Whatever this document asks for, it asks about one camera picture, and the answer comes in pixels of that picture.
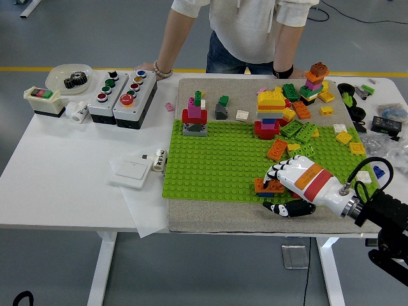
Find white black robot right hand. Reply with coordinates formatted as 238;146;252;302
261;155;357;219

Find person's right hand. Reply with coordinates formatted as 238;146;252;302
133;62;156;73

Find orange long brick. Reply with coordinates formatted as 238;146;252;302
254;177;284;194
292;101;312;120
266;138;288;160

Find green studded baseplate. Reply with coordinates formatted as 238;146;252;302
161;119;382;205

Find black toy tyre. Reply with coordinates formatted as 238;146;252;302
337;82;356;96
349;106;367;122

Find black wristwatch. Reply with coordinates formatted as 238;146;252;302
272;64;295;80

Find brick tower with brown top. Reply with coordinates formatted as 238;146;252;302
299;62;331;106

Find dark green long brick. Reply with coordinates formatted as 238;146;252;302
282;83;301;103

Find lime green long brick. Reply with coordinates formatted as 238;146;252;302
288;143;316;160
295;122;319;143

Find brick tower with yellow top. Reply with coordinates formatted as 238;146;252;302
254;87;288;140

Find grey emergency-stop control box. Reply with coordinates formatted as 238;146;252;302
113;69;159;131

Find grey four-button control box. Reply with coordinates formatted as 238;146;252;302
87;70;130;126

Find brick tower with magenta middle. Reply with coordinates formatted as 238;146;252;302
181;90;208;137

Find black metal gear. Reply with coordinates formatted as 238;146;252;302
63;71;89;89

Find person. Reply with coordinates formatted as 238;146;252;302
170;0;320;76

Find metal floor socket plate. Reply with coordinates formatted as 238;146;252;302
280;244;310;270

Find white pipe tee fitting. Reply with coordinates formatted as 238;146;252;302
65;101;90;124

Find clear plastic bags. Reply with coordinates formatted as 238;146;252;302
361;127;408;173

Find white plastic bowl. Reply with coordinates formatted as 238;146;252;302
45;63;93;96

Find black digital meter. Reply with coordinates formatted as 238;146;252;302
370;115;403;135

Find white table leg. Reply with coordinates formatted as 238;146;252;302
86;231;118;306
315;237;347;306

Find small white pipe fitting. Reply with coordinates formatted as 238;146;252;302
142;148;169;173

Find grey-brown mat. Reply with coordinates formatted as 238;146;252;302
168;78;396;236

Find plastic bag with blue parts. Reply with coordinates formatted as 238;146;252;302
375;103;408;120

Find translucent paper sheet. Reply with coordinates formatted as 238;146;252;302
108;156;170;239

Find bead bracelet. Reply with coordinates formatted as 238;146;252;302
152;59;173;80

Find black looped floor cable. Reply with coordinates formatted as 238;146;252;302
307;8;330;22

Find thin black floor cable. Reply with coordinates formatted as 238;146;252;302
302;237;312;306

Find long black floor cable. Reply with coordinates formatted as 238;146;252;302
320;0;408;25

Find white wall switch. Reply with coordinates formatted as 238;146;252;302
108;158;154;190

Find beige red-green switch box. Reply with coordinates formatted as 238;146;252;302
24;86;66;119

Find grey metal frame foot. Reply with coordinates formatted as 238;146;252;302
19;0;42;18

